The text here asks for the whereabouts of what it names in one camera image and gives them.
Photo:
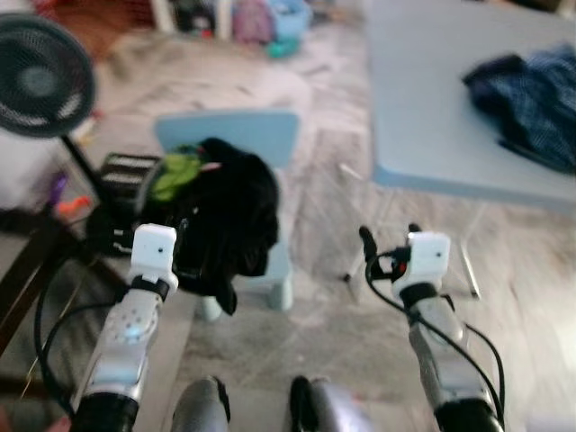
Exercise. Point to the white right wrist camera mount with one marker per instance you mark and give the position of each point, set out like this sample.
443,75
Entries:
425,256

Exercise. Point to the teal bottle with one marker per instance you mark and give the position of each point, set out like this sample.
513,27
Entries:
282,47

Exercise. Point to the green cloth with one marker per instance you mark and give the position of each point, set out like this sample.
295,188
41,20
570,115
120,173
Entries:
175,175

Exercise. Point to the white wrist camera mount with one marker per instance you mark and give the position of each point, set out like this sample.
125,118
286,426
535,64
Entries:
425,256
153,252

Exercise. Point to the light blue folding table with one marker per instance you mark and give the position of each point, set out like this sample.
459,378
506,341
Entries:
423,90

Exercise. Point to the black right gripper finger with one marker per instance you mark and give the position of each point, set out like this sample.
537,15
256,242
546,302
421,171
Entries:
369,247
415,229

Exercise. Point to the purple toy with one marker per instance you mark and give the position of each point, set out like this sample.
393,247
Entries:
58,187

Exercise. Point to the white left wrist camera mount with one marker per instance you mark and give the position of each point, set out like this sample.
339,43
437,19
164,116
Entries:
153,252

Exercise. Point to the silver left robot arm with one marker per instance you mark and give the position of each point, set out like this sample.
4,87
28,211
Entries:
130,328

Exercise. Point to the blue plastic basket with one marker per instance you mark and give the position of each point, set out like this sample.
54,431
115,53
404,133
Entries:
292,18

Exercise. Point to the silver left robot leg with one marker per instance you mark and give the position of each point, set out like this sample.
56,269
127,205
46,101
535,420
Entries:
200,409

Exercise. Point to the orange toy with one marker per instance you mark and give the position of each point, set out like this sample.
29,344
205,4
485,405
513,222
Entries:
74,206

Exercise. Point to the silver robot leg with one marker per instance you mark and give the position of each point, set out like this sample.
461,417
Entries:
200,409
337,409

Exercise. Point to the blue plaid shirt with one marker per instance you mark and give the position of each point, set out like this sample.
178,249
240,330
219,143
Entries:
540,108

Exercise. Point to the silver right robot leg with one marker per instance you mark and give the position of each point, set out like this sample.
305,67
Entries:
337,409

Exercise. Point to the black crate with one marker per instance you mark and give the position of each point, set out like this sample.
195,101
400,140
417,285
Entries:
126,175

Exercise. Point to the black pedestal fan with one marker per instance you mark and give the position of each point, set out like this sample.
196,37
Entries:
40,81

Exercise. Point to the brown mat red border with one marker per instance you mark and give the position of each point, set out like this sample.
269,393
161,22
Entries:
90,31

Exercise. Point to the black t-shirt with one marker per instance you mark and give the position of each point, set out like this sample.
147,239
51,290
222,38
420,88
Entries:
234,216

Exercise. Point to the light blue child chair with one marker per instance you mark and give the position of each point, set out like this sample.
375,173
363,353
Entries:
243,135

